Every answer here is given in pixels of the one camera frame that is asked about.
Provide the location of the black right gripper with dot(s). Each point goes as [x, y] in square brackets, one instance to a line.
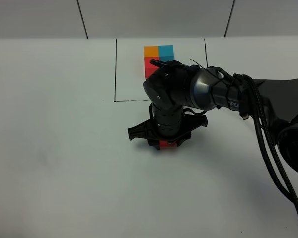
[172, 125]

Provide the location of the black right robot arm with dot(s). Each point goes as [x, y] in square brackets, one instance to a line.
[180, 95]

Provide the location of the red template block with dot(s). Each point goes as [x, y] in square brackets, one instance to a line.
[149, 68]

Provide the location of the blue template block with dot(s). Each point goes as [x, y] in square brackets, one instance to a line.
[166, 53]

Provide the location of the orange template block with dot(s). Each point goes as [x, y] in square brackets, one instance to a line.
[151, 51]

